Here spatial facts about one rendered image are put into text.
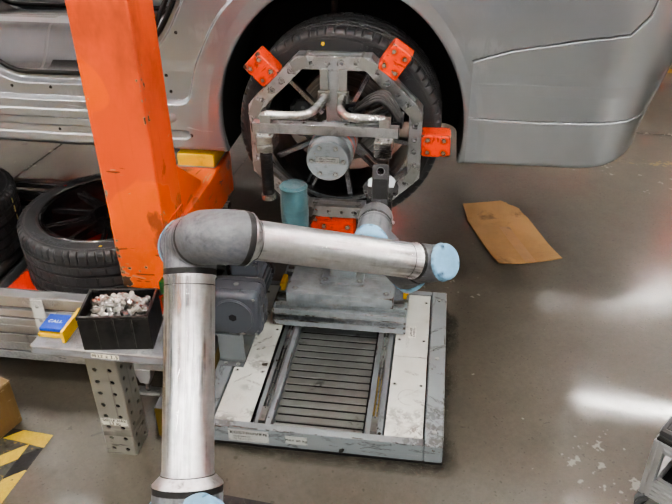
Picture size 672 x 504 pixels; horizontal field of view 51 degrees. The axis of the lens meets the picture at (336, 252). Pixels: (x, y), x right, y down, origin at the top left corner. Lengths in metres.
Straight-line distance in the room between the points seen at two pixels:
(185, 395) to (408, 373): 1.14
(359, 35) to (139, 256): 0.93
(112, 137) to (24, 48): 1.63
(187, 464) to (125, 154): 0.86
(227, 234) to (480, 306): 1.72
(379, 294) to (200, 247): 1.26
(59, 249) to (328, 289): 0.95
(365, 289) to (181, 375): 1.23
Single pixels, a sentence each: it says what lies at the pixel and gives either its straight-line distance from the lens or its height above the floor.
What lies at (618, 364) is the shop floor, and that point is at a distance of 2.82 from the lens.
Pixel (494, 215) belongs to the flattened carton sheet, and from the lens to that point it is 3.63.
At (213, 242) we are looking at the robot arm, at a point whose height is 1.00.
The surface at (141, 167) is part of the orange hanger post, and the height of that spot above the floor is 0.92.
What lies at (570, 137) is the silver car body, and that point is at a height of 0.85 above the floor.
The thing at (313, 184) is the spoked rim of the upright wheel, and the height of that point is 0.65.
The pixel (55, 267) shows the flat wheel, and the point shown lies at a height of 0.44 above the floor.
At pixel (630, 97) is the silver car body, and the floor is 0.98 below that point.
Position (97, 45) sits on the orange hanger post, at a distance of 1.91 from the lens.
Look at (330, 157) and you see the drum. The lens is 2.12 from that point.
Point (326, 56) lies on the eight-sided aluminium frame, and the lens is 2.17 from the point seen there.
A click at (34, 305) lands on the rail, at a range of 2.54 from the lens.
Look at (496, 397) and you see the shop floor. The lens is 2.57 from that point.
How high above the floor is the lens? 1.73
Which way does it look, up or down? 32 degrees down
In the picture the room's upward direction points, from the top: 1 degrees counter-clockwise
